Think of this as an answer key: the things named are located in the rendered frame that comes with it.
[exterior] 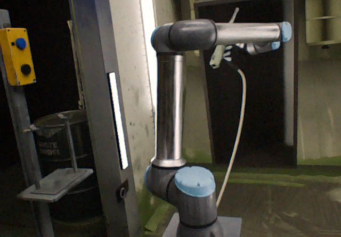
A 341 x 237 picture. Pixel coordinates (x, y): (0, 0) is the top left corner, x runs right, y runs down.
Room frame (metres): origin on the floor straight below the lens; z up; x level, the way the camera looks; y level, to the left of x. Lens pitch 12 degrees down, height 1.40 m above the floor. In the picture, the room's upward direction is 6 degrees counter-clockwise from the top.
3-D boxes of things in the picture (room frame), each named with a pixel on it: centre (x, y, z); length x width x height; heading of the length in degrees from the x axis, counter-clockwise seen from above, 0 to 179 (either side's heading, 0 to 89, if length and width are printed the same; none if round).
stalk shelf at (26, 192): (1.40, 0.61, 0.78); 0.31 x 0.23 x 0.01; 161
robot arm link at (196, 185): (1.07, -0.05, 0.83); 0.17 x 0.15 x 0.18; 37
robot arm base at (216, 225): (1.06, -0.06, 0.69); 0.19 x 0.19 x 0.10
